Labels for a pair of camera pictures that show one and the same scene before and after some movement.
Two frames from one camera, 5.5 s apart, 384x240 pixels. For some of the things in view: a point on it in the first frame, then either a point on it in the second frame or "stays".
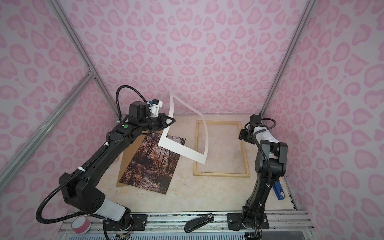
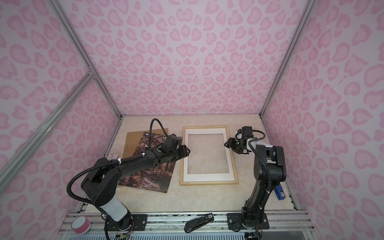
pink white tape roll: (80, 224) stays
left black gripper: (161, 118) → (184, 150)
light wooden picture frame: (214, 122) → (182, 183)
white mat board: (192, 153) → (190, 177)
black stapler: (195, 223) stays
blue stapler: (279, 191) stays
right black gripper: (242, 135) → (231, 143)
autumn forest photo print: (152, 166) stays
